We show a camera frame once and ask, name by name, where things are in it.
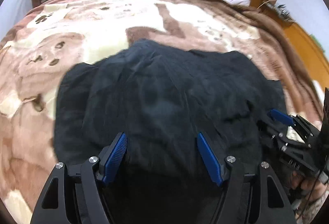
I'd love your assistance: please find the black padded jacket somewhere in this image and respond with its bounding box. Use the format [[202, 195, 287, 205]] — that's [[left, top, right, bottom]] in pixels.
[[54, 40, 286, 223]]

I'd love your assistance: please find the floral sleeve right forearm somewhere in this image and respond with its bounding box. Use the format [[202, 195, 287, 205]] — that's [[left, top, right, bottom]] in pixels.
[[295, 190, 328, 223]]

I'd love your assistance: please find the person's right hand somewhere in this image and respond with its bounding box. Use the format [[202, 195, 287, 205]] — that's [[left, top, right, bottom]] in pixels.
[[290, 171, 328, 202]]

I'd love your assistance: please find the wooden headboard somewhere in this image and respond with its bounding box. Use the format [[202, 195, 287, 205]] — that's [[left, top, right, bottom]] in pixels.
[[259, 5, 329, 91]]

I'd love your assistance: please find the white pillow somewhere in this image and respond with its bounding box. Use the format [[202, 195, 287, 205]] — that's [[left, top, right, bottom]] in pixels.
[[223, 0, 251, 7]]

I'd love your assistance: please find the brown patterned plush blanket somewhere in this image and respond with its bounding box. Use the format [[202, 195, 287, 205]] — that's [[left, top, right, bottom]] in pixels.
[[1, 0, 323, 223]]

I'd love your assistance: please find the nightstand clutter with cables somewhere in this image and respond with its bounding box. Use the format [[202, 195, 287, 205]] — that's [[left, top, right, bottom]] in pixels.
[[258, 0, 295, 23]]

